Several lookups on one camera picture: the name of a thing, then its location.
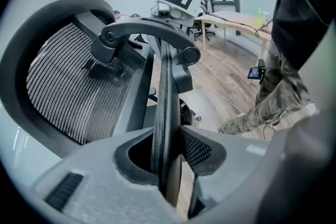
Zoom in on light wooden table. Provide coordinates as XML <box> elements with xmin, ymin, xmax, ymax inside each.
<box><xmin>193</xmin><ymin>9</ymin><xmax>276</xmax><ymax>60</ymax></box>

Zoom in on person's black t-shirt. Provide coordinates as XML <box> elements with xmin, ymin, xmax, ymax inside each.
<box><xmin>271</xmin><ymin>0</ymin><xmax>336</xmax><ymax>71</ymax></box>

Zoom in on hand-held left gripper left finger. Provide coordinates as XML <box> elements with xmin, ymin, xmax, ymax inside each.
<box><xmin>29</xmin><ymin>126</ymin><xmax>182</xmax><ymax>224</ymax></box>

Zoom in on black office chair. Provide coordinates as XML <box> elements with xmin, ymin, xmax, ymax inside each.
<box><xmin>188</xmin><ymin>20</ymin><xmax>216</xmax><ymax>42</ymax></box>

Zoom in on black mesh chair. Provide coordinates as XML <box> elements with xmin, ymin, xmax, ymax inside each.
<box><xmin>0</xmin><ymin>0</ymin><xmax>202</xmax><ymax>209</ymax></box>

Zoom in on black screen device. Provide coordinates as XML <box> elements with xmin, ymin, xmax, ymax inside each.
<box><xmin>247</xmin><ymin>58</ymin><xmax>267</xmax><ymax>85</ymax></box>

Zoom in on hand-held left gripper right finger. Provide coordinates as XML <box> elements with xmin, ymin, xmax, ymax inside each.
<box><xmin>181</xmin><ymin>124</ymin><xmax>286</xmax><ymax>224</ymax></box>

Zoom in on person's camouflage trousers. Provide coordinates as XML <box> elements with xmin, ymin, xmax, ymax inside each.
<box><xmin>217</xmin><ymin>40</ymin><xmax>315</xmax><ymax>136</ymax></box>

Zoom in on white floor cable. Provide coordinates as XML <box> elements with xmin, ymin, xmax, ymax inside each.
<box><xmin>193</xmin><ymin>78</ymin><xmax>246</xmax><ymax>115</ymax></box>

